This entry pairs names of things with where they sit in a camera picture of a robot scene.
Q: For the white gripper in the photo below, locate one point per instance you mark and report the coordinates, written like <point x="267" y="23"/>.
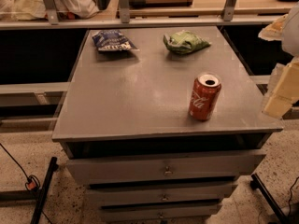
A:
<point x="291" y="32"/>

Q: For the red coke can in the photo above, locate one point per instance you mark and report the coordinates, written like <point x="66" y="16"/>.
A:
<point x="205" y="92"/>

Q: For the green chip bag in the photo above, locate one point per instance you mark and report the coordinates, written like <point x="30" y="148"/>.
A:
<point x="184" y="42"/>

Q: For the top grey drawer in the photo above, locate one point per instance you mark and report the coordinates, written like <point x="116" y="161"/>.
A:
<point x="164" y="166"/>

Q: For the grey drawer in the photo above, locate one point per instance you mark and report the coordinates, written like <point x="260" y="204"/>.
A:
<point x="159" y="212"/>
<point x="162" y="193"/>
<point x="164" y="166"/>

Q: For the black stand leg right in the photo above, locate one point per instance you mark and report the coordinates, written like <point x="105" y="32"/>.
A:
<point x="257" y="183"/>

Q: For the black stand leg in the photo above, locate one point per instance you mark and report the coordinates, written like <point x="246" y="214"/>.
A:
<point x="42" y="195"/>
<point x="257" y="183"/>

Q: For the grey drawer cabinet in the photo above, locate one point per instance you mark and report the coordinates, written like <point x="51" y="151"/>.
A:
<point x="137" y="103"/>

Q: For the blue chip bag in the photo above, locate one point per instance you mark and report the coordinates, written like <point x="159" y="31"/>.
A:
<point x="112" y="40"/>

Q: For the middle grey drawer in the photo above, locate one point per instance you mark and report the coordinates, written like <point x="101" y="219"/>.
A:
<point x="162" y="193"/>

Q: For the white cloth on shelf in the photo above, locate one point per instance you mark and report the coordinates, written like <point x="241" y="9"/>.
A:
<point x="28" y="10"/>

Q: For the bottom grey drawer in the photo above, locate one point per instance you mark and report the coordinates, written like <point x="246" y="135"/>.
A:
<point x="159" y="212"/>

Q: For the black stand leg left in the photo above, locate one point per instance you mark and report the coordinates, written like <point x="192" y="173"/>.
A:
<point x="42" y="195"/>

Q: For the grey metal bracket right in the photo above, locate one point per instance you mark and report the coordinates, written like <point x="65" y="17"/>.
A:
<point x="228" y="10"/>

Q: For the grey metal bracket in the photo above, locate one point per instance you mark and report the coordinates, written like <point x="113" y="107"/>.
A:
<point x="228" y="10"/>
<point x="124" y="11"/>
<point x="51" y="12"/>

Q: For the grey metal bracket middle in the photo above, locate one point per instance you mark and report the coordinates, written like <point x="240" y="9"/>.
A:
<point x="124" y="11"/>

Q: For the grey metal bracket left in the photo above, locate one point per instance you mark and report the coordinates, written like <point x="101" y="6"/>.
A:
<point x="51" y="12"/>

